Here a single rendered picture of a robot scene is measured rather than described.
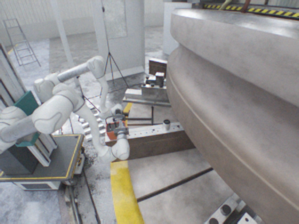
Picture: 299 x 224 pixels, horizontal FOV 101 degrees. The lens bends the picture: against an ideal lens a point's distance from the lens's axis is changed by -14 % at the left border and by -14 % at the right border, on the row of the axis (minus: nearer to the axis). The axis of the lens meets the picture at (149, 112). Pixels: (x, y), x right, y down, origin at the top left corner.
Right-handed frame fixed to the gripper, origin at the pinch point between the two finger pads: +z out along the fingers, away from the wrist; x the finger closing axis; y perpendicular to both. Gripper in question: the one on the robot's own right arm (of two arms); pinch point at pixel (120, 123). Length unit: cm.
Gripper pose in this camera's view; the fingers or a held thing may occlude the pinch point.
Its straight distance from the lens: 138.7
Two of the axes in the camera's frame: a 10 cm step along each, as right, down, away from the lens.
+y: 0.0, -7.8, -6.2
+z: -2.0, -6.1, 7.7
